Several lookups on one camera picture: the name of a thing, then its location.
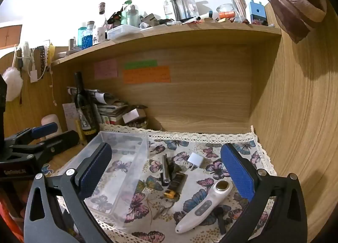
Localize white handheld massager device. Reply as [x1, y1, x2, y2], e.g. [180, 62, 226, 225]
[175, 179, 233, 234]

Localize clear plastic storage box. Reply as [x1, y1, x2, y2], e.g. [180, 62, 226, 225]
[56, 131, 149, 228]

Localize white wall charger plug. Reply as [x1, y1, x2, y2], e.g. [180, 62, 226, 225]
[187, 153, 203, 171]

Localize black gold battery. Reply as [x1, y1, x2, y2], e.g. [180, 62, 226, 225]
[163, 173, 186, 199]

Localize silver metal flashlight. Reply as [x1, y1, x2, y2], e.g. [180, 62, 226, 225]
[162, 154, 171, 184]

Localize black clip microphone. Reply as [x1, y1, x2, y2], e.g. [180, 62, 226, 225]
[213, 207, 226, 235]

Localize black car key fob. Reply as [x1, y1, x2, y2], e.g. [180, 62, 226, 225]
[168, 162, 182, 180]

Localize cream pink mug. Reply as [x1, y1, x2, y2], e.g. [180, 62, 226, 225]
[41, 114, 63, 139]

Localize white handwritten note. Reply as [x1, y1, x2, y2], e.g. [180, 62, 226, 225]
[63, 103, 79, 131]

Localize dark wine bottle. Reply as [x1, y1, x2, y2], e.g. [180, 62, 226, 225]
[75, 72, 99, 143]

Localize white fluffy puff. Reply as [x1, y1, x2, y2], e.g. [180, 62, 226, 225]
[3, 67, 23, 102]

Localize stack of magazines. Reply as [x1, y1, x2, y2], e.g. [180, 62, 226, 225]
[68, 87, 129, 124]

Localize white small card box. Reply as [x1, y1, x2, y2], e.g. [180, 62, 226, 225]
[123, 109, 146, 123]

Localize pink sticky note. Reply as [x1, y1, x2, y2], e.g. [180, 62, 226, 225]
[94, 59, 118, 80]

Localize butterfly lace table cloth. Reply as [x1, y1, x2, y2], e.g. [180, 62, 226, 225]
[50, 123, 278, 243]

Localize blue glass bottle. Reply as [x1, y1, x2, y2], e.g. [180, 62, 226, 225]
[81, 21, 94, 49]

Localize silver keys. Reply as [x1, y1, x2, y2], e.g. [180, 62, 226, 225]
[153, 197, 175, 220]

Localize green sticky note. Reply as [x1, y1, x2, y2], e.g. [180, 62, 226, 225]
[124, 59, 158, 70]

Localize orange sticky note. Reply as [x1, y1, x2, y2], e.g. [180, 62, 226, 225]
[123, 66, 171, 84]

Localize white shallow tray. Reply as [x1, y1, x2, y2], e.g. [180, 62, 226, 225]
[107, 24, 140, 40]

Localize green glass bottle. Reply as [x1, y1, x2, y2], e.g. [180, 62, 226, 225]
[126, 4, 139, 28]

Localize clear acrylic organizer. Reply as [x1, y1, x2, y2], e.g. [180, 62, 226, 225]
[170, 0, 199, 21]

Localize blue plastic box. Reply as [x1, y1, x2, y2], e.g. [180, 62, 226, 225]
[249, 0, 268, 26]

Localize clear tall jar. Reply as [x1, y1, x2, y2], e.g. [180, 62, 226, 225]
[231, 0, 246, 22]

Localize white charger with cable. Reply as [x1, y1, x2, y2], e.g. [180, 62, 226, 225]
[14, 42, 51, 83]

